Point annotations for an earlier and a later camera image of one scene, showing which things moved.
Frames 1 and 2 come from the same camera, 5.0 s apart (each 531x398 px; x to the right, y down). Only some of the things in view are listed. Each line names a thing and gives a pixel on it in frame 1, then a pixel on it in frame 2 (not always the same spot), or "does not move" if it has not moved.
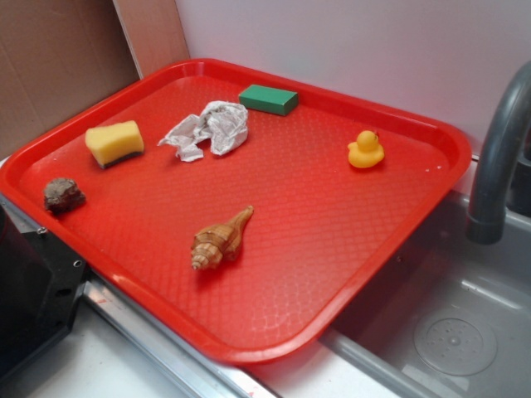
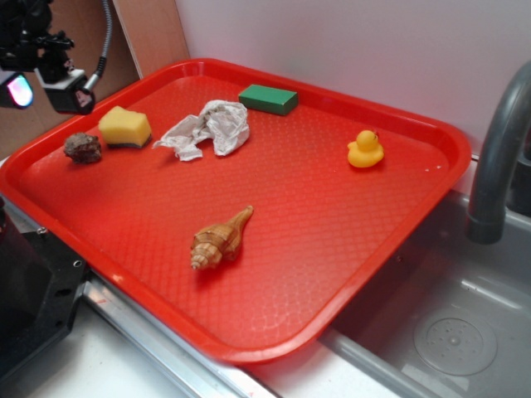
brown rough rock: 62,195 to 83,148
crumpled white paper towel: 224,124 does not move
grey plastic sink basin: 451,318 does not move
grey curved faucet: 486,222 does not move
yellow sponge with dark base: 112,143 to 119,128
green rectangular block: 269,99 does not move
